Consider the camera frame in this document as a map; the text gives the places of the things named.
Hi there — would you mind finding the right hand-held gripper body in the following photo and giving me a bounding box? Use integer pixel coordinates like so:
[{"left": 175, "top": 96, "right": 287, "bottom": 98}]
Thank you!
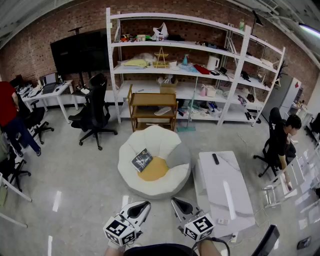
[{"left": 177, "top": 210, "right": 216, "bottom": 242}]

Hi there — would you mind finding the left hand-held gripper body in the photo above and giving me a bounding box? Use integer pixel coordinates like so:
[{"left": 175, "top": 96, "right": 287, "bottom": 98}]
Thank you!
[{"left": 102, "top": 213, "right": 142, "bottom": 247}]

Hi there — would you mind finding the dark blue book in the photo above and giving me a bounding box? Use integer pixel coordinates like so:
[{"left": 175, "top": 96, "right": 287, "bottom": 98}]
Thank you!
[{"left": 131, "top": 148, "right": 154, "bottom": 173}]

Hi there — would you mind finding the white flower-shaped floor cushion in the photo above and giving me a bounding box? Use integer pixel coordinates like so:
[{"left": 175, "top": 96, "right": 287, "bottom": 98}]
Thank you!
[{"left": 117, "top": 124, "right": 192, "bottom": 200}]

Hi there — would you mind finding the person's left forearm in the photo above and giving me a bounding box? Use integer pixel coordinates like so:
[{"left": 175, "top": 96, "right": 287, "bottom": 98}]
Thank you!
[{"left": 104, "top": 247, "right": 126, "bottom": 256}]

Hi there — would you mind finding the person's right forearm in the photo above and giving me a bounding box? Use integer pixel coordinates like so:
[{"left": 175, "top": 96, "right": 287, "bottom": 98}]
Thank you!
[{"left": 196, "top": 239, "right": 223, "bottom": 256}]

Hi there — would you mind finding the white low table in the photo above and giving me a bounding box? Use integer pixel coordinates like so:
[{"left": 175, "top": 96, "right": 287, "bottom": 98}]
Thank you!
[{"left": 192, "top": 150, "right": 257, "bottom": 238}]

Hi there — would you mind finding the person's black shirt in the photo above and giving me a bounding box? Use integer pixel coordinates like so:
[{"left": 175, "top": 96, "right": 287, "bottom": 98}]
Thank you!
[{"left": 123, "top": 243, "right": 199, "bottom": 256}]

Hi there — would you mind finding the mint green mop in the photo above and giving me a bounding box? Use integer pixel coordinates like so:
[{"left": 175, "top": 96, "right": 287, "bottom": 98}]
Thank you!
[{"left": 176, "top": 76, "right": 200, "bottom": 133}]

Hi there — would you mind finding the white shoe insole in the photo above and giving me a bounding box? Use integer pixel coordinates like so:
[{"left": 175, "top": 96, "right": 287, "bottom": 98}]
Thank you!
[{"left": 153, "top": 106, "right": 172, "bottom": 117}]

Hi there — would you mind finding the black phone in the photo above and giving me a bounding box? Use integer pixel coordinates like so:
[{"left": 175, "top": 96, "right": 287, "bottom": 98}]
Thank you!
[{"left": 296, "top": 236, "right": 313, "bottom": 250}]

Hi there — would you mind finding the tall black office chair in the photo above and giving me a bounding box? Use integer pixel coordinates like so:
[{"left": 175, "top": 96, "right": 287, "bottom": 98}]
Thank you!
[{"left": 68, "top": 73, "right": 119, "bottom": 151}]

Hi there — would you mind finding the wooden shelf cart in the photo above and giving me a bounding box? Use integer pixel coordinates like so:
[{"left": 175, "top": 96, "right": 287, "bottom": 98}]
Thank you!
[{"left": 126, "top": 84, "right": 179, "bottom": 133}]

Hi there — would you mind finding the white basket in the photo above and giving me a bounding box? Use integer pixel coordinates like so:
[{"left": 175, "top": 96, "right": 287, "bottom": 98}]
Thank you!
[{"left": 205, "top": 84, "right": 218, "bottom": 98}]

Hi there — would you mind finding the cardboard box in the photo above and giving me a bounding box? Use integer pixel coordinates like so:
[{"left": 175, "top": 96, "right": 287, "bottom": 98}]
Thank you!
[{"left": 156, "top": 77, "right": 179, "bottom": 95}]

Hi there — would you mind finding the small black office chair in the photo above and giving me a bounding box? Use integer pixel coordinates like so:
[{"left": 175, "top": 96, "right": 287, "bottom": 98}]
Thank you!
[{"left": 23, "top": 99, "right": 55, "bottom": 145}]

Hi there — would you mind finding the white office desk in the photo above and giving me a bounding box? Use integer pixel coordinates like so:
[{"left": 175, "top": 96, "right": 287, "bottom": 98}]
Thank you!
[{"left": 21, "top": 79, "right": 80, "bottom": 125}]

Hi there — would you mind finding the red cloth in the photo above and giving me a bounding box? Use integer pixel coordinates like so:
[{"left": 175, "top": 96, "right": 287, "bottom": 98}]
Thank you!
[{"left": 193, "top": 64, "right": 211, "bottom": 75}]

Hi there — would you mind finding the narrow white metal shelving unit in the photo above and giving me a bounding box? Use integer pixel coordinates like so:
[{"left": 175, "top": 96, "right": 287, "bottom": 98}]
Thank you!
[{"left": 246, "top": 34, "right": 287, "bottom": 127}]

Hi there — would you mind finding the grey refrigerator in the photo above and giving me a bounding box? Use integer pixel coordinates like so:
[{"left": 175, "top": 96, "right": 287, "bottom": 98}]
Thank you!
[{"left": 261, "top": 74, "right": 303, "bottom": 121}]

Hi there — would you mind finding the grey laptop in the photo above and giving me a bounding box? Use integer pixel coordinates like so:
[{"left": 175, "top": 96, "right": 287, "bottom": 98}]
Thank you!
[{"left": 41, "top": 72, "right": 60, "bottom": 95}]

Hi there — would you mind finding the yellow cloth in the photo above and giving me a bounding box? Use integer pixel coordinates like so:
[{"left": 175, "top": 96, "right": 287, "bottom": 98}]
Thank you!
[{"left": 123, "top": 58, "right": 151, "bottom": 69}]

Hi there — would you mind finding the white kettle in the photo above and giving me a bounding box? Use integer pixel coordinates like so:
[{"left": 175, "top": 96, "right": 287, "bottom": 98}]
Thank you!
[{"left": 206, "top": 55, "right": 221, "bottom": 71}]

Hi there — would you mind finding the wide white metal shelving unit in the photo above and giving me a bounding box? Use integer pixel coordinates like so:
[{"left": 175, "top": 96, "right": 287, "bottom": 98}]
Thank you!
[{"left": 105, "top": 7, "right": 252, "bottom": 127}]

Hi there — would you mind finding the black television on stand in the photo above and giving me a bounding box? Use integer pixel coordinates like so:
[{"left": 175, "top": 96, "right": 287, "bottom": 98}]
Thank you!
[{"left": 49, "top": 26, "right": 111, "bottom": 87}]

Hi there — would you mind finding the white plastic bag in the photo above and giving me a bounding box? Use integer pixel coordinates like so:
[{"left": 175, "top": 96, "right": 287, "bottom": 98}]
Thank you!
[{"left": 152, "top": 22, "right": 169, "bottom": 41}]

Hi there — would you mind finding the black floor lamp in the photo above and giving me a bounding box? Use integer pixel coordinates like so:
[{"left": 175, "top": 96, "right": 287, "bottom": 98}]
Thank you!
[{"left": 250, "top": 9, "right": 264, "bottom": 38}]

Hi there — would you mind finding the long ceiling light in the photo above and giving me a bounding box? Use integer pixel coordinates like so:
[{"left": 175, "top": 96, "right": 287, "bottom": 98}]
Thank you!
[{"left": 298, "top": 22, "right": 320, "bottom": 38}]

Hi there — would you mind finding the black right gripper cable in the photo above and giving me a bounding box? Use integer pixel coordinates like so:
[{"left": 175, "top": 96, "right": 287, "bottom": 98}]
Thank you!
[{"left": 191, "top": 236, "right": 231, "bottom": 256}]

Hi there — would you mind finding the gold wire rack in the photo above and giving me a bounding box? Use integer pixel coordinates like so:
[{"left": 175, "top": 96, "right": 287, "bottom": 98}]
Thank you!
[{"left": 152, "top": 46, "right": 171, "bottom": 69}]

